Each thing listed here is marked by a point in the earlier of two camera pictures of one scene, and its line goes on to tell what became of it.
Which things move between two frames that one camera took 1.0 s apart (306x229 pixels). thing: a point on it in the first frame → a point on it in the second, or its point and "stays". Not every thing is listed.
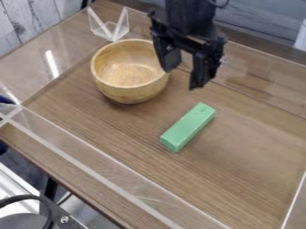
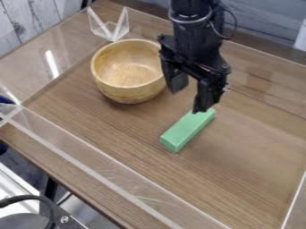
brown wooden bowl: x=127 y=72 stays
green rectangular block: x=186 y=129 stays
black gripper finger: x=206 y=63 → x=209 y=92
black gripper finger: x=167 y=53 → x=177 y=78
